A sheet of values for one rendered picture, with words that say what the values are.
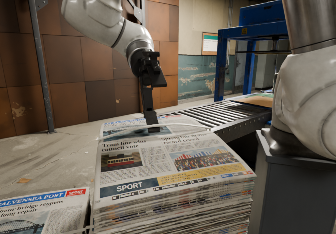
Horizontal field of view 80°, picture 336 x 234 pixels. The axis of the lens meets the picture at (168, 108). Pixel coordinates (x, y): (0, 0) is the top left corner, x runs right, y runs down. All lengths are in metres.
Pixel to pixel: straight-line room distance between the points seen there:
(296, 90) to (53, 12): 3.86
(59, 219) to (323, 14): 0.75
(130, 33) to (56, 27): 3.38
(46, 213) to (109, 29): 0.56
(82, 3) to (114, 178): 0.46
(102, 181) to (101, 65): 3.84
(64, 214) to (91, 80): 3.55
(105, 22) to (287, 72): 0.47
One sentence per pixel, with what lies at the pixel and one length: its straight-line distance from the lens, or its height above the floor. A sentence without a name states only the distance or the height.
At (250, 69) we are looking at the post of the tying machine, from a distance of 2.86.
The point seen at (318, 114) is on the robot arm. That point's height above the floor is 1.17.
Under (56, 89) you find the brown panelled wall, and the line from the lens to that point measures 4.00.
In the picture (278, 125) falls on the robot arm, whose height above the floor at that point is 1.07.
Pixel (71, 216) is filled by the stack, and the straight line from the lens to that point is 0.69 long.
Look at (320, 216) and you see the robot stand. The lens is 0.77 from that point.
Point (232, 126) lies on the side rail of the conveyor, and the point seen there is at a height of 0.79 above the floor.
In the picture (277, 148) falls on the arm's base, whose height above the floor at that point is 1.02.
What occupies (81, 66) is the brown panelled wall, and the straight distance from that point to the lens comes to 4.05.
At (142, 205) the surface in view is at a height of 1.04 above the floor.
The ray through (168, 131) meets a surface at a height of 1.07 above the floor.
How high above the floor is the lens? 1.26
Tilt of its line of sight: 14 degrees down
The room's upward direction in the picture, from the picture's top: straight up
